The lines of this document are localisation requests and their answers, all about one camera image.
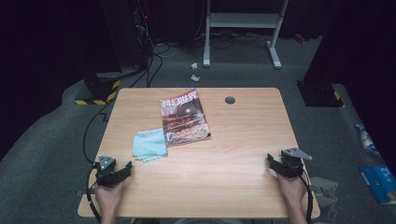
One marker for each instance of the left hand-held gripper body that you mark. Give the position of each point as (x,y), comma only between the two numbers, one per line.
(106,175)

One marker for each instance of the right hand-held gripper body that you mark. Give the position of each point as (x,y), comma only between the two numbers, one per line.
(292,165)

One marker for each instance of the light blue cloth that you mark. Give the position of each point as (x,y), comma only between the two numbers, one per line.
(149,144)

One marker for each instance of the glossy magazine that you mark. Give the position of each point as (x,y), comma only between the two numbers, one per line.
(185,119)

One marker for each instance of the person's right hand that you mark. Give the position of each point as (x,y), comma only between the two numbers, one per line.
(292,188)

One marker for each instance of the person's left hand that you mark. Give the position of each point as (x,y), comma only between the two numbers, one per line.
(108,199)

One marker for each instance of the black yellow striped base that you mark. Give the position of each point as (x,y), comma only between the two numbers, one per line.
(320,95)
(99,90)

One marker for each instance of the grey round table grommet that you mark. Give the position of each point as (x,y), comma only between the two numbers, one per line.
(230,100)

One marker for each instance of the white and blue packet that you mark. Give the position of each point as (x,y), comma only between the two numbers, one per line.
(365,138)

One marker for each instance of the person's dark clothing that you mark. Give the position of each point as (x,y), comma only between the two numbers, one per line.
(208,221)

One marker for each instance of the crumpled white paper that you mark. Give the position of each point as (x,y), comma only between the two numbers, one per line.
(194,65)
(195,77)

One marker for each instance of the small red object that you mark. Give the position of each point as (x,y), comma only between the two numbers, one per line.
(299,38)

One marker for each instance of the dark equipment rack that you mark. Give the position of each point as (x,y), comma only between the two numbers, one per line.
(141,31)

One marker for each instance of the white metal stand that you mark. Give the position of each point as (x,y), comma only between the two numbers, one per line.
(243,20)

